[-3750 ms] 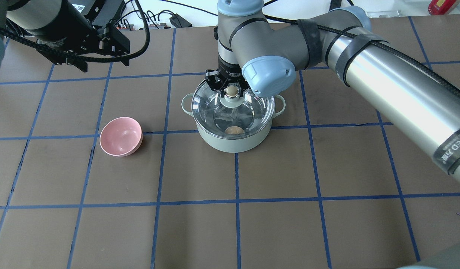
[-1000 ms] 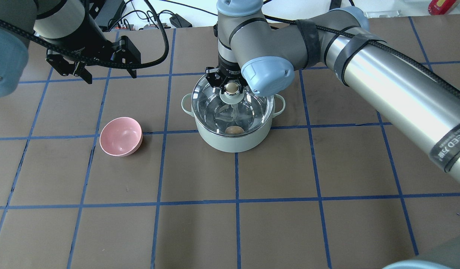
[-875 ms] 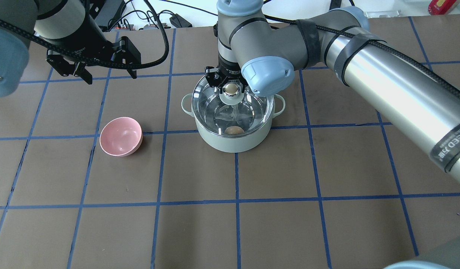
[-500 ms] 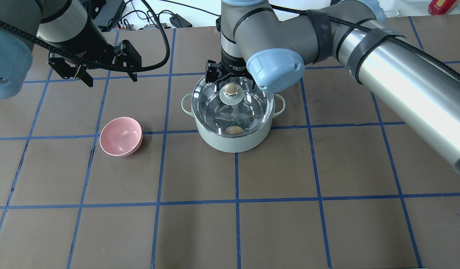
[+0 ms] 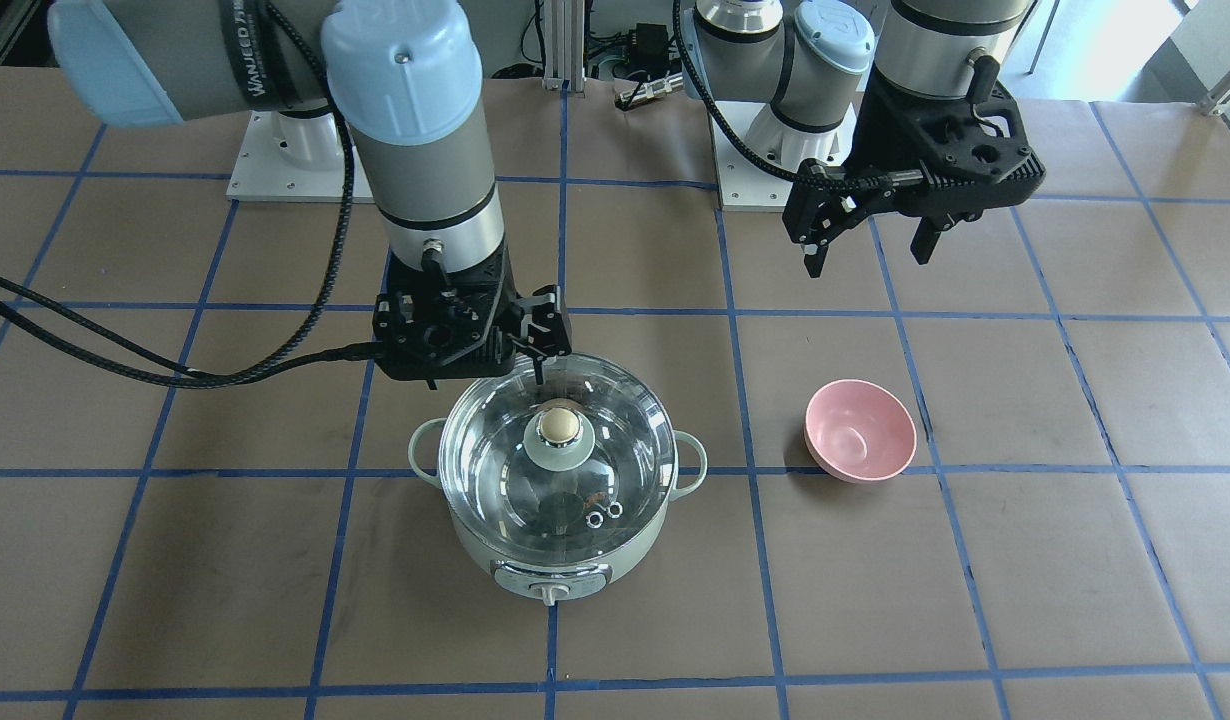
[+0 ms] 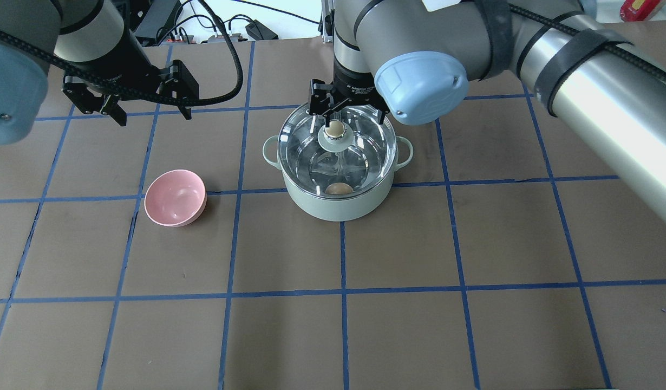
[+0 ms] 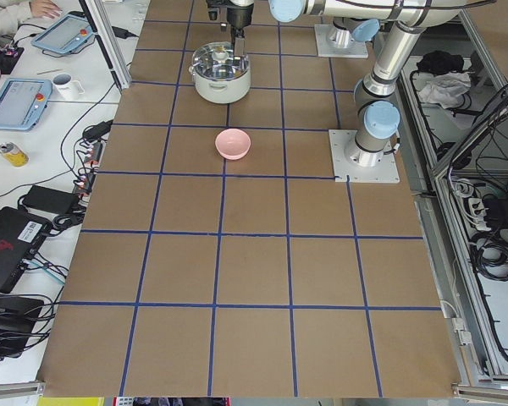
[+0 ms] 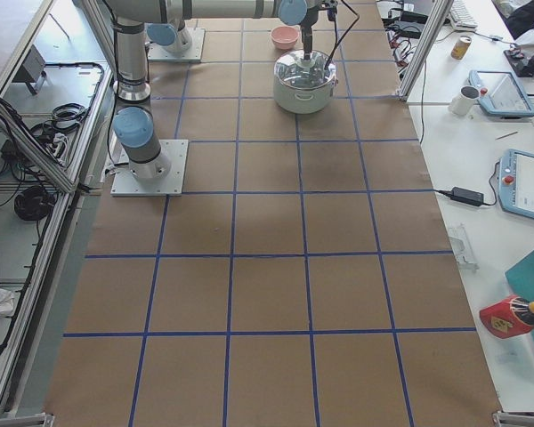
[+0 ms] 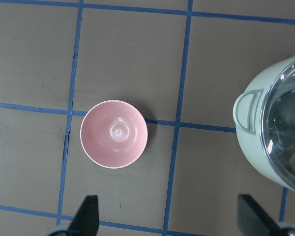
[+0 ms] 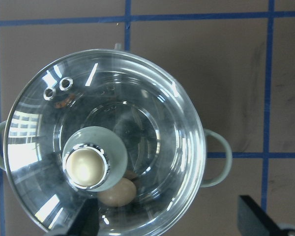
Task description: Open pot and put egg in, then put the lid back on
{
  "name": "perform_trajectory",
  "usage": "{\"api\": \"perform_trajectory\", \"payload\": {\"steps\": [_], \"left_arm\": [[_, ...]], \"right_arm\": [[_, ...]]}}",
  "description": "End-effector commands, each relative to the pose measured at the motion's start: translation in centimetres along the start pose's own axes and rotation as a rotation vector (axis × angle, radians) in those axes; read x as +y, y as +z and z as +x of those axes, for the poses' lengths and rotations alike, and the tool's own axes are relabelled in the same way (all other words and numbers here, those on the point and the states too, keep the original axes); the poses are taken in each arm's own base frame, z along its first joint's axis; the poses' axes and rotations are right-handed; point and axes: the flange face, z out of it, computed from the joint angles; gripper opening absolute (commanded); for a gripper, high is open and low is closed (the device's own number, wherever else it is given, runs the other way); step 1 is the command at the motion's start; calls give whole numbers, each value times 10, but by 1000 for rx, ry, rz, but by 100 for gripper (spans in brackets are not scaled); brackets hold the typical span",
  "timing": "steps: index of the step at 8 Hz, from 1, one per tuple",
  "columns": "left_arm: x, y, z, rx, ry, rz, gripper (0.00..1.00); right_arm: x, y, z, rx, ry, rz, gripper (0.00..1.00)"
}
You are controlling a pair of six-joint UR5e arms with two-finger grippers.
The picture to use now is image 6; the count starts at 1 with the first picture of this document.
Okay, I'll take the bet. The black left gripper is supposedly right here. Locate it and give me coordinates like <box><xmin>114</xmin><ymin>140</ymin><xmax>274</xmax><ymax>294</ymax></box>
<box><xmin>62</xmin><ymin>22</ymin><xmax>199</xmax><ymax>127</ymax></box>

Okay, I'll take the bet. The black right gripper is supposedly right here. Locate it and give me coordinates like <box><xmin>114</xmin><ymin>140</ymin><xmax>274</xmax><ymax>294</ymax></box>
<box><xmin>309</xmin><ymin>59</ymin><xmax>390</xmax><ymax>127</ymax></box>

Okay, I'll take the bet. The glass pot lid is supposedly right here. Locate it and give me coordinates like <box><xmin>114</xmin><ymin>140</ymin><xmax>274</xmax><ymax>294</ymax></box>
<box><xmin>276</xmin><ymin>105</ymin><xmax>398</xmax><ymax>197</ymax></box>

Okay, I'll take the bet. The brown egg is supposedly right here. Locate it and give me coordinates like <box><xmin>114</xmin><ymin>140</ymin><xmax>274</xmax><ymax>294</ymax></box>
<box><xmin>325</xmin><ymin>182</ymin><xmax>354</xmax><ymax>195</ymax></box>

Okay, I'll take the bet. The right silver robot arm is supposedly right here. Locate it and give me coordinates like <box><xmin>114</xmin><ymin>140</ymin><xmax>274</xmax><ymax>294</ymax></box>
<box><xmin>306</xmin><ymin>1</ymin><xmax>666</xmax><ymax>222</ymax></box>

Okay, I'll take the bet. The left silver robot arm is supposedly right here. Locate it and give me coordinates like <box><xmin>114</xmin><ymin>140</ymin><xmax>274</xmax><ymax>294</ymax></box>
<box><xmin>0</xmin><ymin>1</ymin><xmax>199</xmax><ymax>145</ymax></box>

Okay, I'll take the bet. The pale green steel pot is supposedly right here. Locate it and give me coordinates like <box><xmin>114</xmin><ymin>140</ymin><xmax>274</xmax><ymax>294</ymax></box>
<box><xmin>262</xmin><ymin>104</ymin><xmax>414</xmax><ymax>222</ymax></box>

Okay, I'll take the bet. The pink bowl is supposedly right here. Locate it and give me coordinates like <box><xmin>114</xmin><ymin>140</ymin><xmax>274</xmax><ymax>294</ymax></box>
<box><xmin>144</xmin><ymin>170</ymin><xmax>207</xmax><ymax>228</ymax></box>

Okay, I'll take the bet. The black power adapter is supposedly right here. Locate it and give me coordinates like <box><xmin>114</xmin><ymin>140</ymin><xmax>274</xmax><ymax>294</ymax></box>
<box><xmin>245</xmin><ymin>19</ymin><xmax>279</xmax><ymax>41</ymax></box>

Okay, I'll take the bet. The brown paper table mat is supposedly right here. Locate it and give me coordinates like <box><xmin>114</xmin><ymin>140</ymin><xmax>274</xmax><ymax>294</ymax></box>
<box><xmin>0</xmin><ymin>38</ymin><xmax>666</xmax><ymax>389</ymax></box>

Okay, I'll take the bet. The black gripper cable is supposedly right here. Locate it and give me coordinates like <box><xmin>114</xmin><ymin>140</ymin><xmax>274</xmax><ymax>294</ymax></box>
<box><xmin>0</xmin><ymin>0</ymin><xmax>244</xmax><ymax>106</ymax></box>

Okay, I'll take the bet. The aluminium frame post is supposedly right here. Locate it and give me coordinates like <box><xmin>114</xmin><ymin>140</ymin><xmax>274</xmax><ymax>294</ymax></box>
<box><xmin>319</xmin><ymin>0</ymin><xmax>335</xmax><ymax>43</ymax></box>

